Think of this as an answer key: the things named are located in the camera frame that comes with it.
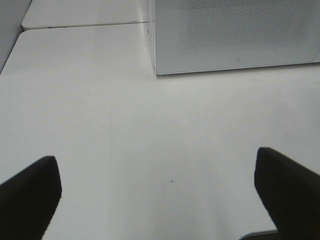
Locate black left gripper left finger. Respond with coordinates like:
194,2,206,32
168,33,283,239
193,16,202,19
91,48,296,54
0,156,62,240

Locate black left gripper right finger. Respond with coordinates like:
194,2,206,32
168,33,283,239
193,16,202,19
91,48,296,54
254,147,320,240

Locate white microwave door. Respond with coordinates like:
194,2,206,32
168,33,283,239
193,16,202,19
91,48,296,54
152,0,320,75

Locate white microwave oven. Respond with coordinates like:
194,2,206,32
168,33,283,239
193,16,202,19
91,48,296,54
143,0,320,76

